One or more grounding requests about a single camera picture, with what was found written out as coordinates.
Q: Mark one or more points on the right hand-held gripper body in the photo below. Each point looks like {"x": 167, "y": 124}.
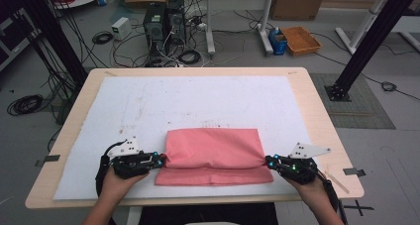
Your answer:
{"x": 298, "y": 167}

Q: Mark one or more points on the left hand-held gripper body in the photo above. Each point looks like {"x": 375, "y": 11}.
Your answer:
{"x": 127, "y": 164}

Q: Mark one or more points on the pink tank top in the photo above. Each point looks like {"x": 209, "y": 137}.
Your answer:
{"x": 211, "y": 152}

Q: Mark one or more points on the person's left hand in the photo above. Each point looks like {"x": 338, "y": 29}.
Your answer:
{"x": 115, "y": 187}

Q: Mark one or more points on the person's right hand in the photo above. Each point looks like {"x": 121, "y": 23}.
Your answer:
{"x": 308, "y": 192}

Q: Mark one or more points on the thin wooden stick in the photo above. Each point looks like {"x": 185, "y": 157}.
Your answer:
{"x": 338, "y": 184}

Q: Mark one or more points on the black tape strip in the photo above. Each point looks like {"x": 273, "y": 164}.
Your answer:
{"x": 353, "y": 171}
{"x": 51, "y": 158}

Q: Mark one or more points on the light wooden table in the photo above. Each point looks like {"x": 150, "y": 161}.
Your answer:
{"x": 318, "y": 99}

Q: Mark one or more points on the white foam mat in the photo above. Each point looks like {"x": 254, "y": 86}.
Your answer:
{"x": 198, "y": 99}

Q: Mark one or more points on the person's dark clothing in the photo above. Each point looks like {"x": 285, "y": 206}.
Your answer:
{"x": 211, "y": 215}

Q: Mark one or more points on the grey floor mat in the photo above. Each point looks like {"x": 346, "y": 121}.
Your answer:
{"x": 363, "y": 106}

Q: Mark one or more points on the blue box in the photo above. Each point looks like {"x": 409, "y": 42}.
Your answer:
{"x": 279, "y": 45}

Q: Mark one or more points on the orange basket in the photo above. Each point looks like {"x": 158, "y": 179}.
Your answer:
{"x": 300, "y": 40}

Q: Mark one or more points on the black computer tower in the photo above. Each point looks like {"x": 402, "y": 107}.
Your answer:
{"x": 176, "y": 20}
{"x": 154, "y": 28}

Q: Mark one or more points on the white power supply box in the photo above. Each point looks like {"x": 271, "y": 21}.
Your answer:
{"x": 121, "y": 28}

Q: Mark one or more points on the white metal stand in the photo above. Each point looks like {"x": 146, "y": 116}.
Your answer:
{"x": 363, "y": 23}

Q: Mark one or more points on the grey metal rack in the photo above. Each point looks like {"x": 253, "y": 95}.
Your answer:
{"x": 13, "y": 43}

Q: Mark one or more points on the black aluminium post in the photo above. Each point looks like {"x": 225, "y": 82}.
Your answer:
{"x": 56, "y": 36}
{"x": 373, "y": 40}

